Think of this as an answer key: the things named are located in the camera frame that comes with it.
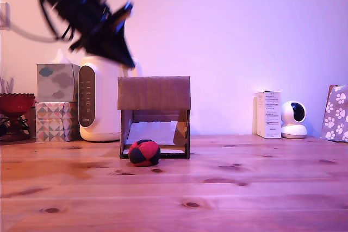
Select cardboard dice tower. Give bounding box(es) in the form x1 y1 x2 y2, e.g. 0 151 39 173
117 76 192 160

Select triangle pattern tissue box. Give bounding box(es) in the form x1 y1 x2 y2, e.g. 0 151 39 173
35 101 80 143

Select red glass footed bowl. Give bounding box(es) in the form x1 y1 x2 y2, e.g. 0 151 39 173
0 93 36 142

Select white wall plate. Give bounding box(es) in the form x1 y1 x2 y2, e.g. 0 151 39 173
0 2 10 30

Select white electric kettle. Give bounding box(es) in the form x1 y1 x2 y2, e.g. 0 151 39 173
78 55 142 143

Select cloud print tissue box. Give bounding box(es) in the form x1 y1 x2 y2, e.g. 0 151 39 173
36 49 80 103

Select white printed carton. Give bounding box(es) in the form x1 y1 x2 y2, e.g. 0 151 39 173
254 90 282 139

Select small white round camera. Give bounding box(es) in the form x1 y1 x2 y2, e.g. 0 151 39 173
281 101 308 139

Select paw print gift bag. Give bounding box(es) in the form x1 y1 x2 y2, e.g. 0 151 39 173
320 85 348 143

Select red and navy footbag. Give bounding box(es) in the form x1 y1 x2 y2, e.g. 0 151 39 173
128 139 161 168

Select short black cable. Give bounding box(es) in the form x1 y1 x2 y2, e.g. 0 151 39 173
39 0 73 41

